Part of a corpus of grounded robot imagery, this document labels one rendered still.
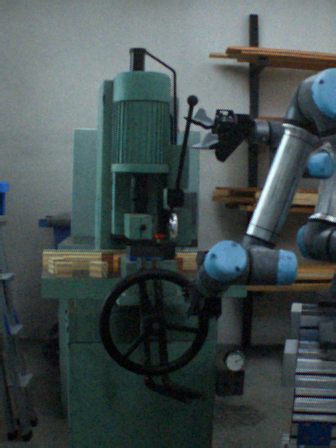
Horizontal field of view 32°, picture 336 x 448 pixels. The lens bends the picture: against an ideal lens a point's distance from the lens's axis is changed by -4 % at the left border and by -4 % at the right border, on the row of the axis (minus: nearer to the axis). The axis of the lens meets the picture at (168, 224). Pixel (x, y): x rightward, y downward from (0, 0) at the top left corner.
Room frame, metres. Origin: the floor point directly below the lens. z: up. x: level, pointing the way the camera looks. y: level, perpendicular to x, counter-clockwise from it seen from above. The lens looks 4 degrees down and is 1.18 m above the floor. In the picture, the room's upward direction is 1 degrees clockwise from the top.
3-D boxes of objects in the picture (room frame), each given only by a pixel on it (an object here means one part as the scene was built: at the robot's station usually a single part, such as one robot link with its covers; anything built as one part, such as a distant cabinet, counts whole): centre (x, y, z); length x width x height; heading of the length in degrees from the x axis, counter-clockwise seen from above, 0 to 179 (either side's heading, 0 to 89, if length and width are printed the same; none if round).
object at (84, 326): (1.98, 0.11, 0.76); 0.57 x 0.45 x 0.09; 10
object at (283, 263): (1.24, -0.21, 1.00); 0.11 x 0.11 x 0.08; 8
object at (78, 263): (1.87, 0.02, 0.92); 0.61 x 0.02 x 0.04; 100
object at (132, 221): (1.88, 0.09, 1.03); 0.14 x 0.07 x 0.09; 10
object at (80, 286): (1.75, 0.07, 0.87); 0.61 x 0.30 x 0.06; 100
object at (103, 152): (2.14, 0.14, 1.16); 0.22 x 0.22 x 0.72; 10
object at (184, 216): (2.07, -0.03, 1.02); 0.09 x 0.07 x 0.12; 100
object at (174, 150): (2.10, -0.02, 1.23); 0.09 x 0.08 x 0.15; 10
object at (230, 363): (1.70, -0.20, 0.65); 0.06 x 0.04 x 0.08; 100
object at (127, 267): (1.67, 0.05, 0.92); 0.15 x 0.13 x 0.09; 100
